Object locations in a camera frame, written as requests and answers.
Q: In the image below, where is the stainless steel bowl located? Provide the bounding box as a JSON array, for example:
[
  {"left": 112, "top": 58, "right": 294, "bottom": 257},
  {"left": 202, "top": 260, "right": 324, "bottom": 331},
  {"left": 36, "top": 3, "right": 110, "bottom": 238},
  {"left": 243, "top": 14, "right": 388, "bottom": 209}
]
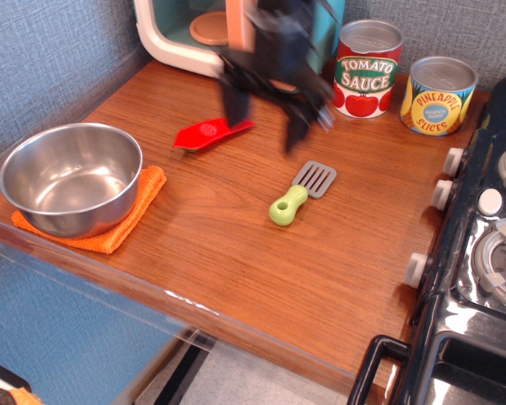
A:
[{"left": 0, "top": 123, "right": 143, "bottom": 239}]

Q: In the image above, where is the white stove knob bottom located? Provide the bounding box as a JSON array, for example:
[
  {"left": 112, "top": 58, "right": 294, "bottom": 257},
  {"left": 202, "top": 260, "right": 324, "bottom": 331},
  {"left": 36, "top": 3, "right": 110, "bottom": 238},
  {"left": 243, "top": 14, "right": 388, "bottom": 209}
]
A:
[{"left": 404, "top": 252, "right": 428, "bottom": 289}]

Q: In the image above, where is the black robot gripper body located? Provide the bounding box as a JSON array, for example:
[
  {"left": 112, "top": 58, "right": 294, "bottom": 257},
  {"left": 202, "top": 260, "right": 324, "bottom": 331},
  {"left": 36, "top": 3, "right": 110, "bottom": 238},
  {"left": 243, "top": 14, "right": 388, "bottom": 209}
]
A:
[{"left": 213, "top": 0, "right": 335, "bottom": 111}]

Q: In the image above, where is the white stove knob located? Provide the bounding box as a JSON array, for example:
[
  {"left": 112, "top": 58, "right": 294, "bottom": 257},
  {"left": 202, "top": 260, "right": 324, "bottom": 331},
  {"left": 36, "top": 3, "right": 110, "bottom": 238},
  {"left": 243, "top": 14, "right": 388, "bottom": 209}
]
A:
[
  {"left": 404, "top": 252, "right": 428, "bottom": 289},
  {"left": 443, "top": 148, "right": 465, "bottom": 177},
  {"left": 431, "top": 180, "right": 454, "bottom": 211}
]

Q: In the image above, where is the orange microwave turntable plate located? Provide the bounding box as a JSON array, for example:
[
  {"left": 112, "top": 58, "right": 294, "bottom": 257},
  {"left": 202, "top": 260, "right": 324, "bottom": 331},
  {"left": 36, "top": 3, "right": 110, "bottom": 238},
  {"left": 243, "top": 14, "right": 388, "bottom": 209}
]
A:
[{"left": 190, "top": 11, "right": 229, "bottom": 46}]

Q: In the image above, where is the grey spatula green handle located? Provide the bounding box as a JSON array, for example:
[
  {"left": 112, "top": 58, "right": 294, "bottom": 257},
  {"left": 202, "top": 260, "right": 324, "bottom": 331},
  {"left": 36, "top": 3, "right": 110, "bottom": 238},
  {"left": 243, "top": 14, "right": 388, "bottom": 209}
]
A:
[{"left": 269, "top": 160, "right": 337, "bottom": 226}]

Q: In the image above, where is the orange folded cloth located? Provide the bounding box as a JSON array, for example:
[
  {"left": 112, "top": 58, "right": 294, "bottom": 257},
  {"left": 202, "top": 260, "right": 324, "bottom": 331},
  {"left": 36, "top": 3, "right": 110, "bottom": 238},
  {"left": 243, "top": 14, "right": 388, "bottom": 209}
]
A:
[{"left": 11, "top": 165, "right": 167, "bottom": 255}]

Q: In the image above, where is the tomato sauce can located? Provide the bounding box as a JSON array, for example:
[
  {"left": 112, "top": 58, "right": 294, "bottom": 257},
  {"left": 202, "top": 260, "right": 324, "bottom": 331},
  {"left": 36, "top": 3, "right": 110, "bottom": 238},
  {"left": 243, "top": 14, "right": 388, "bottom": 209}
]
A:
[{"left": 333, "top": 19, "right": 404, "bottom": 119}]

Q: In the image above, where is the teal toy microwave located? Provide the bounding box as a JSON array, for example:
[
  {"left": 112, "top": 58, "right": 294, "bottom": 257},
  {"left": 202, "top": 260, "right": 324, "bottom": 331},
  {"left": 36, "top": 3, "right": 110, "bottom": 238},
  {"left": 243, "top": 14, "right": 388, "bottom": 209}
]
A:
[{"left": 134, "top": 0, "right": 345, "bottom": 78}]

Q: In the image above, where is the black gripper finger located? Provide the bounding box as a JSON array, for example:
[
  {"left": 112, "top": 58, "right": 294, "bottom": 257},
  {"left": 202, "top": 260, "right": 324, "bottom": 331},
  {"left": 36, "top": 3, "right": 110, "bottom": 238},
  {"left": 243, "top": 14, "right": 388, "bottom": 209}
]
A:
[
  {"left": 284, "top": 101, "right": 326, "bottom": 153},
  {"left": 220, "top": 76, "right": 250, "bottom": 127}
]

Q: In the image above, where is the black toy stove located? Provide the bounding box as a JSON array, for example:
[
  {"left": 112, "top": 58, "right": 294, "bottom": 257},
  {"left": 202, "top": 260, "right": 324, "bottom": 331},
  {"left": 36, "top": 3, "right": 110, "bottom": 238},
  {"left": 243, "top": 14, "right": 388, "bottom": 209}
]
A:
[{"left": 347, "top": 72, "right": 506, "bottom": 405}]

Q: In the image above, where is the red plastic pepper toy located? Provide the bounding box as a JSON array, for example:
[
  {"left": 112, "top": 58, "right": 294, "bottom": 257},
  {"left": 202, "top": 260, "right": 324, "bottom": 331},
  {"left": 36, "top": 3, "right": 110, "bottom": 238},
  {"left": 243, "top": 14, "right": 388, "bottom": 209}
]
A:
[{"left": 173, "top": 117, "right": 255, "bottom": 152}]

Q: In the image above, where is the pineapple slices can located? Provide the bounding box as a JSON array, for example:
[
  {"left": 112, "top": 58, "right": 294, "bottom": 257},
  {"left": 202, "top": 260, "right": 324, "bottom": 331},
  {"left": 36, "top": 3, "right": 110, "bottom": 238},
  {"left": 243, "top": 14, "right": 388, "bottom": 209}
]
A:
[{"left": 400, "top": 56, "right": 478, "bottom": 137}]

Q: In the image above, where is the white stove knob middle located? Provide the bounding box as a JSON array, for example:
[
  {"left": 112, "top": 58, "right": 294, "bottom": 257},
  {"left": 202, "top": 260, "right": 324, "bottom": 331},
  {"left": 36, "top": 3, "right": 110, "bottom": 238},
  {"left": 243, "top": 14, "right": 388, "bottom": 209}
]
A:
[{"left": 431, "top": 180, "right": 454, "bottom": 211}]

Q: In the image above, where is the white stove knob top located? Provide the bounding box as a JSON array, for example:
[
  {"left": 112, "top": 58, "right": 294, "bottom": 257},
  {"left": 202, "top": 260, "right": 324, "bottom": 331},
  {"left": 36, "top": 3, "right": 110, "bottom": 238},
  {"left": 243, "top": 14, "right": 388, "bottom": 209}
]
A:
[{"left": 443, "top": 148, "right": 465, "bottom": 177}]

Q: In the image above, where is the black oven door handle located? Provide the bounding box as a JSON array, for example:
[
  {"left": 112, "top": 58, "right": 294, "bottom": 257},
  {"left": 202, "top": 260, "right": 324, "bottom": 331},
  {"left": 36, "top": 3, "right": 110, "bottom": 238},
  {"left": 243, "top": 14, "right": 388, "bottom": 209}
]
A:
[{"left": 347, "top": 335, "right": 411, "bottom": 405}]

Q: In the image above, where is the white round stove button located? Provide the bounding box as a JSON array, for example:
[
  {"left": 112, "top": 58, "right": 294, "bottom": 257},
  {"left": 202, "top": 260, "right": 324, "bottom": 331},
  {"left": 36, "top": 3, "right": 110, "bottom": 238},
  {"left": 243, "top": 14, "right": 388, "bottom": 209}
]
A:
[{"left": 477, "top": 188, "right": 503, "bottom": 216}]

